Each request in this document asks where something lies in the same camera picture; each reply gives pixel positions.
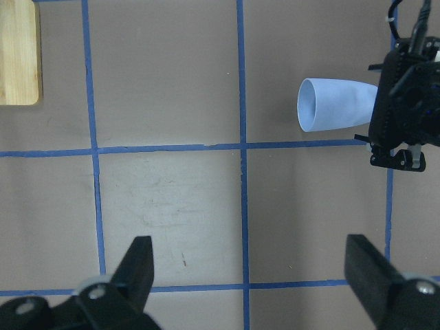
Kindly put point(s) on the white plastic cup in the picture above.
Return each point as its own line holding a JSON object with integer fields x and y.
{"x": 328, "y": 104}

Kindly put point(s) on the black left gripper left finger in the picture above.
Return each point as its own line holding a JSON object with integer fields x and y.
{"x": 117, "y": 303}

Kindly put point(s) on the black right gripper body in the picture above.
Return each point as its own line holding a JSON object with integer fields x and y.
{"x": 406, "y": 111}

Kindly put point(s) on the wooden mug tree stand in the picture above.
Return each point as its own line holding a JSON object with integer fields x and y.
{"x": 21, "y": 74}

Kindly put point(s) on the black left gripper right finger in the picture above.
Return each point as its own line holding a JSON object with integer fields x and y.
{"x": 391, "y": 299}

